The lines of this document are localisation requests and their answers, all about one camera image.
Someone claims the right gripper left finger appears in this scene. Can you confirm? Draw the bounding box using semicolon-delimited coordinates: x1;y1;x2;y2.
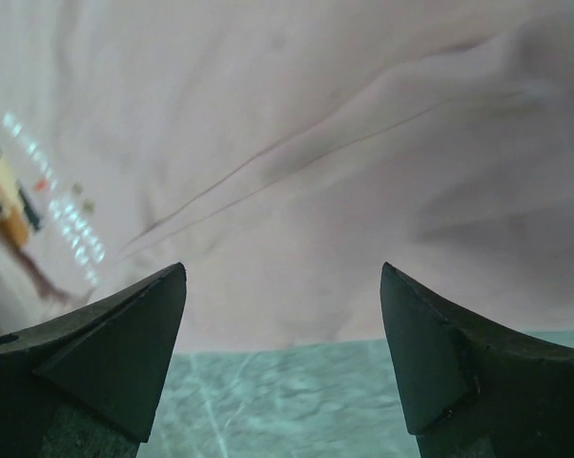
0;263;187;458

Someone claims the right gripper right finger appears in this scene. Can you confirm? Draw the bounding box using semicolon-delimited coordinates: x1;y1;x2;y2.
380;263;574;458

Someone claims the dusty pink printed t-shirt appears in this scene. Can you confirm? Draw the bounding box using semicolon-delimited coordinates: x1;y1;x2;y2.
0;1;574;351

